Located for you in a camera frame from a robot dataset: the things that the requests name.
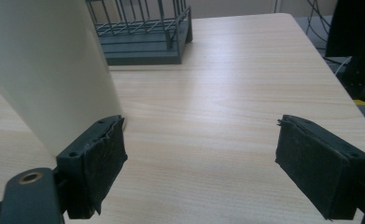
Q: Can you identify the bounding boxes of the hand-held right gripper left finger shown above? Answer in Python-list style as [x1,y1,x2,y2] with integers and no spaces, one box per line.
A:
[56,115,129,219]

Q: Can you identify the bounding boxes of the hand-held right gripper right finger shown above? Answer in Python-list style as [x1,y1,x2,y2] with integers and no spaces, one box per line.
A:
[274,114,365,220]

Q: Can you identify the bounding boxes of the cream plastic cup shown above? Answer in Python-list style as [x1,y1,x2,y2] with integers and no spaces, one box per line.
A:
[0,0,126,157]

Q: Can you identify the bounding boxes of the dark grey dish rack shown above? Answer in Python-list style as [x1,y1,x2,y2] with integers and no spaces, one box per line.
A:
[85,0,193,66]

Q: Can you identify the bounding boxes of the black monitor stand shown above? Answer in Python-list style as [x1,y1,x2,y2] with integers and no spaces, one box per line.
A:
[325,0,365,101]

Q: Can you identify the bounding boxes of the white cable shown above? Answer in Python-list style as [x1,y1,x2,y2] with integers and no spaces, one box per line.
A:
[334,55,352,77]

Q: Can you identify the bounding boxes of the black cables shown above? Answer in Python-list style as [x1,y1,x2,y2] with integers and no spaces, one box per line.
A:
[305,0,332,43]

